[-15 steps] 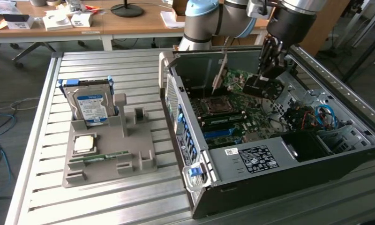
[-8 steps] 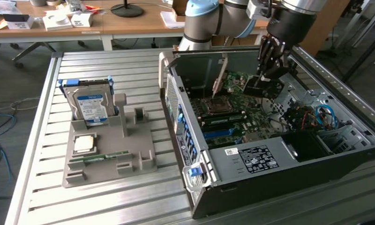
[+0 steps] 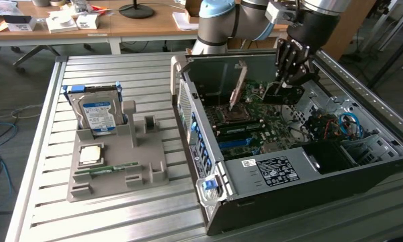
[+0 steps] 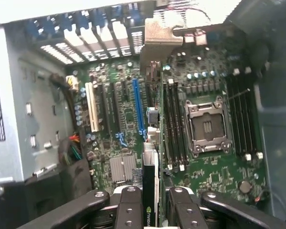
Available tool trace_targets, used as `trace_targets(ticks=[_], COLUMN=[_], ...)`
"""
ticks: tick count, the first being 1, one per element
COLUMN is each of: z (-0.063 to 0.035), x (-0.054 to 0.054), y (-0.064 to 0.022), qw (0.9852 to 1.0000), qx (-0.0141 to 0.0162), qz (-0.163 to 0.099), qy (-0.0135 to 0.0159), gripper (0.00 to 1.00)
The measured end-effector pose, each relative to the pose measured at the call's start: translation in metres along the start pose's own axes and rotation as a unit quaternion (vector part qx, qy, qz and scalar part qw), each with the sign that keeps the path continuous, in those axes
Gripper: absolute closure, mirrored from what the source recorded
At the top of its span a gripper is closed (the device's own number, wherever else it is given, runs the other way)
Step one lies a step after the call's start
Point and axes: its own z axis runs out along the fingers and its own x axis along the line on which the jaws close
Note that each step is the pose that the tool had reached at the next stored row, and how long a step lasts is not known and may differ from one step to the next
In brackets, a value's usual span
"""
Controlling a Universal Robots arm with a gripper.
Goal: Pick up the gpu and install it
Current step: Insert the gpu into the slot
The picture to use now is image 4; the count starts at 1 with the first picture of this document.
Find black RAM slot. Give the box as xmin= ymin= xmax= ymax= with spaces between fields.
xmin=168 ymin=78 xmax=185 ymax=172
xmin=163 ymin=80 xmax=179 ymax=171
xmin=173 ymin=81 xmax=191 ymax=171
xmin=226 ymin=73 xmax=245 ymax=156
xmin=232 ymin=68 xmax=252 ymax=161
xmin=239 ymin=71 xmax=257 ymax=156
xmin=162 ymin=81 xmax=174 ymax=171
xmin=244 ymin=66 xmax=264 ymax=160

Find finned chipset heatsink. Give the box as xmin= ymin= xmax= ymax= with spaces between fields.
xmin=109 ymin=156 xmax=137 ymax=183

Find white expansion slot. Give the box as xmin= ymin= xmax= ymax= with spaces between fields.
xmin=84 ymin=82 xmax=100 ymax=133

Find grey power supply unit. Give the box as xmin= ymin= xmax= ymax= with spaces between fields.
xmin=0 ymin=21 xmax=67 ymax=186

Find black sleeved motherboard wire bundle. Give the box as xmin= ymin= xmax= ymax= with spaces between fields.
xmin=49 ymin=73 xmax=93 ymax=167

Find CPU socket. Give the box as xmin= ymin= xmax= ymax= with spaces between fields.
xmin=183 ymin=95 xmax=233 ymax=158

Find black plastic air duct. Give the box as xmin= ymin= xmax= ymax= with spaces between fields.
xmin=2 ymin=157 xmax=98 ymax=229

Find blue expansion slot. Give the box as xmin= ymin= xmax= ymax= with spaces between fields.
xmin=132 ymin=78 xmax=146 ymax=140

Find green motherboard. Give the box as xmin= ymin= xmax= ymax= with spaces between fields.
xmin=64 ymin=31 xmax=270 ymax=210

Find black open PC case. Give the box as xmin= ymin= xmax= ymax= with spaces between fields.
xmin=0 ymin=0 xmax=286 ymax=229

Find thin socket locking lever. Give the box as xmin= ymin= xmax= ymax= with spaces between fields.
xmin=227 ymin=88 xmax=251 ymax=101

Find round coin battery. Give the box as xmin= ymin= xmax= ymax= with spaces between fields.
xmin=238 ymin=180 xmax=252 ymax=193

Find black expansion slot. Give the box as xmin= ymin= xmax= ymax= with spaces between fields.
xmin=112 ymin=81 xmax=124 ymax=134
xmin=97 ymin=82 xmax=112 ymax=134

